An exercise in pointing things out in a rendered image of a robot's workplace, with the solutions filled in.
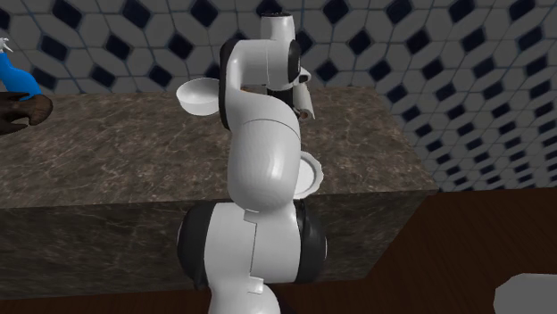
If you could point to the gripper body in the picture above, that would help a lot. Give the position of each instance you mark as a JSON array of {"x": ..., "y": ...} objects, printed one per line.
[{"x": 280, "y": 95}]

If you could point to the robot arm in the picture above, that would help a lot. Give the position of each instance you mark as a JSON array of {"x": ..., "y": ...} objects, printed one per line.
[{"x": 261, "y": 165}]

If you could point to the white cylinder with brown end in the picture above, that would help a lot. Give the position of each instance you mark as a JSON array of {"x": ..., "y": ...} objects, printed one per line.
[{"x": 304, "y": 101}]

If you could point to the white bowl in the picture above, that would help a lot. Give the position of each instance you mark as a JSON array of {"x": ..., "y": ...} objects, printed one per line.
[{"x": 198, "y": 96}]

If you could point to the white plate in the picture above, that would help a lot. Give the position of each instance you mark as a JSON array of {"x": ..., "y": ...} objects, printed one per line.
[{"x": 306, "y": 176}]

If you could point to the dark brown figure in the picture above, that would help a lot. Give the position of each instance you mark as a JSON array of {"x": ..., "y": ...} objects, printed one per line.
[{"x": 26, "y": 111}]

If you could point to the blue spray bottle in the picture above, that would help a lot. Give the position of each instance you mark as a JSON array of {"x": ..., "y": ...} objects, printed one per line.
[{"x": 15, "y": 78}]

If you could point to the white rounded object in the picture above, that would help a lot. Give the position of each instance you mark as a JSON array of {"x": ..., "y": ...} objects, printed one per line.
[{"x": 528, "y": 295}]

